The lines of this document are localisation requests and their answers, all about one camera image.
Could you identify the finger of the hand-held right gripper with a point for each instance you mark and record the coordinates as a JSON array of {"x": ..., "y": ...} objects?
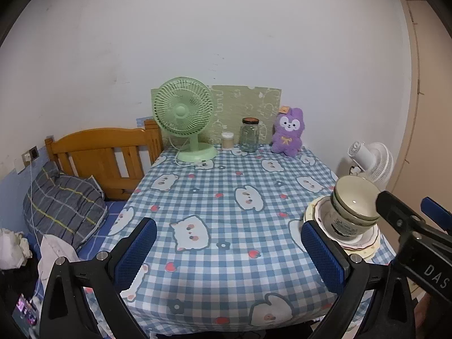
[
  {"x": 392, "y": 208},
  {"x": 436, "y": 213}
]

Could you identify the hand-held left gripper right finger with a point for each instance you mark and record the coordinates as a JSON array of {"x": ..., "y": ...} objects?
[{"x": 325, "y": 257}]

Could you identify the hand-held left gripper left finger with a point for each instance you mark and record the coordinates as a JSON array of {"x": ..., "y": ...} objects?
[{"x": 134, "y": 254}]

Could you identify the scalloped yellow floral plate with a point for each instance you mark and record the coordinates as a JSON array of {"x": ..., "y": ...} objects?
[{"x": 367, "y": 254}]

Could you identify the round yellow floral plate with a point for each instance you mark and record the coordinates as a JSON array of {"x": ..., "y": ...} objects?
[{"x": 369, "y": 247}]

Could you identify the blue bed sheet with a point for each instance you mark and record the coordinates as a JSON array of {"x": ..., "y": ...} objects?
[{"x": 102, "y": 240}]

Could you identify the white floor fan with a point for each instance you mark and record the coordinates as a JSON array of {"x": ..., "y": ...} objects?
[{"x": 374, "y": 162}]

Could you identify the pale pink garment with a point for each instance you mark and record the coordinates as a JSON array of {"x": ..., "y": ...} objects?
[{"x": 49, "y": 250}]

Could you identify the grey plaid pillow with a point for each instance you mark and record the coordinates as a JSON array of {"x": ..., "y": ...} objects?
[{"x": 63, "y": 204}]

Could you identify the blue checked tablecloth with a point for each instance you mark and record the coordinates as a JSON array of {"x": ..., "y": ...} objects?
[{"x": 219, "y": 226}]

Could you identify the beige door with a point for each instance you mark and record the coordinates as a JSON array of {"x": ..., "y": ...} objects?
[{"x": 430, "y": 113}]

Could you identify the wooden bed headboard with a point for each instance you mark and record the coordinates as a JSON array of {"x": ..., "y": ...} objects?
[{"x": 99, "y": 148}]

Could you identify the white crumpled cloth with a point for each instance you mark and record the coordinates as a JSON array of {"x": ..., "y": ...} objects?
[{"x": 14, "y": 247}]

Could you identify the dark clothing pile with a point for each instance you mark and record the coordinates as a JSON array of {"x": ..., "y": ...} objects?
[{"x": 14, "y": 282}]

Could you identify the purple plush toy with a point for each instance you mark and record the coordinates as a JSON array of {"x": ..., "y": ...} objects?
[{"x": 286, "y": 137}]

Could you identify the glass jar with dark lid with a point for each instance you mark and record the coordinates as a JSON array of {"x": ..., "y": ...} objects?
[{"x": 250, "y": 137}]

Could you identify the cotton swab container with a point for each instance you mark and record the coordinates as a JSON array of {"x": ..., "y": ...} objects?
[{"x": 227, "y": 141}]

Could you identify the green desk fan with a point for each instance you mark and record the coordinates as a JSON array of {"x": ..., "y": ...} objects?
[{"x": 182, "y": 109}]

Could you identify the green patterned mat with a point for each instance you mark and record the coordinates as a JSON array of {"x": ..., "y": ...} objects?
[{"x": 240, "y": 106}]

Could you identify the wall socket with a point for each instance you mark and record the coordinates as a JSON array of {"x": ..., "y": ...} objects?
[{"x": 31, "y": 155}]

